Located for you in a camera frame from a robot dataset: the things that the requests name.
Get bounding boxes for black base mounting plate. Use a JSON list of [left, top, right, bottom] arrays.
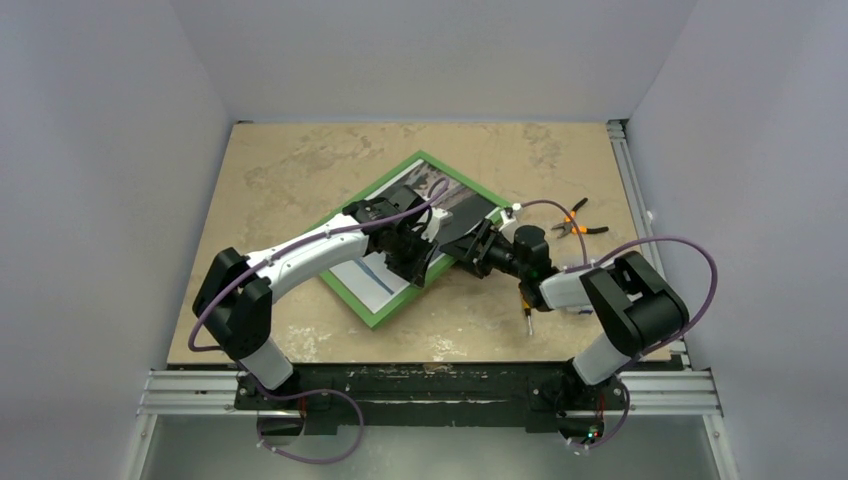
[[234, 361, 626, 436]]

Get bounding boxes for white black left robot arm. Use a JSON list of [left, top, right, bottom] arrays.
[[188, 178, 448, 409]]

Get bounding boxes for yellow handled screwdriver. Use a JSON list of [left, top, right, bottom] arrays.
[[522, 300, 534, 336]]

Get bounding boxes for aluminium front rail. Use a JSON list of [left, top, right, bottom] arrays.
[[136, 371, 722, 416]]

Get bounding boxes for aluminium rail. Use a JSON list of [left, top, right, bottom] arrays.
[[606, 119, 690, 369], [136, 371, 722, 416]]

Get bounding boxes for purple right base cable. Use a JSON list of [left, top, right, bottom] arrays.
[[566, 390, 631, 452]]

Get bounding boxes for orange handled pliers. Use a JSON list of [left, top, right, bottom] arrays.
[[551, 197, 609, 238]]

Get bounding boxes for clear plastic box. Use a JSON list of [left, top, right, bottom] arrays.
[[543, 251, 651, 315]]

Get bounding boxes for green wooden picture frame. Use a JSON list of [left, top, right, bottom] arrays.
[[320, 151, 510, 329]]

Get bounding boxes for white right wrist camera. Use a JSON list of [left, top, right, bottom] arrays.
[[499, 204, 523, 236]]

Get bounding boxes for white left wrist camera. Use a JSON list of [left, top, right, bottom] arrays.
[[420, 208, 453, 242]]

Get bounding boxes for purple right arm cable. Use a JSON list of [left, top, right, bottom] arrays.
[[516, 198, 719, 372]]

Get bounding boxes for aluminium right side rail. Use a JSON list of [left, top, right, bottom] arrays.
[[606, 119, 690, 369]]

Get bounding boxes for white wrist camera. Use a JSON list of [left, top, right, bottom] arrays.
[[499, 204, 523, 236], [420, 208, 453, 242]]

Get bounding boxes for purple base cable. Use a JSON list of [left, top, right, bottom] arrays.
[[255, 388, 365, 466], [566, 390, 631, 452]]

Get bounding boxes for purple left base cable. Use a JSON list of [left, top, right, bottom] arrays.
[[255, 388, 365, 466]]

